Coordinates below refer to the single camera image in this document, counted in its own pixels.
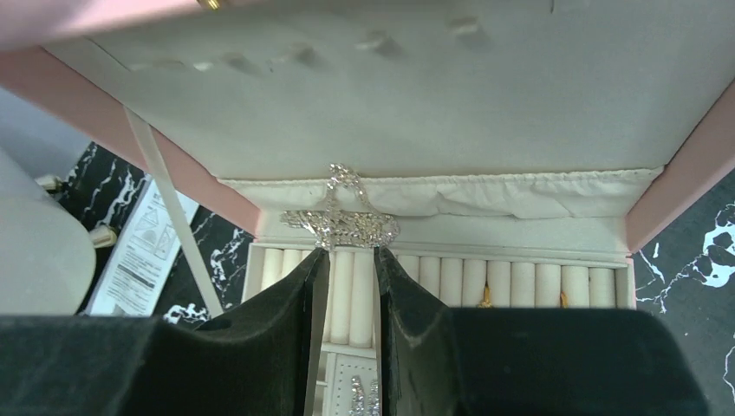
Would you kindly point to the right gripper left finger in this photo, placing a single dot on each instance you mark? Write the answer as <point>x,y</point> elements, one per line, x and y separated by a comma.
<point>260,358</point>

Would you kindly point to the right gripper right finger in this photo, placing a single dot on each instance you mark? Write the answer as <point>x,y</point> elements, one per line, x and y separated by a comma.
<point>439,360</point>

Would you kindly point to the pink jewelry box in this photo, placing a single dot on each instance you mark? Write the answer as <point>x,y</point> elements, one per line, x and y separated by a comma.
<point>510,154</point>

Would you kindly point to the long rhinestone drop earrings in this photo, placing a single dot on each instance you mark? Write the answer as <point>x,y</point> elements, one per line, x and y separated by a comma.
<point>365,398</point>

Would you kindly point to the white cylindrical bucket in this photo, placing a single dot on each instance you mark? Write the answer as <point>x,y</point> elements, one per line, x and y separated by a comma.
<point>48,257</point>

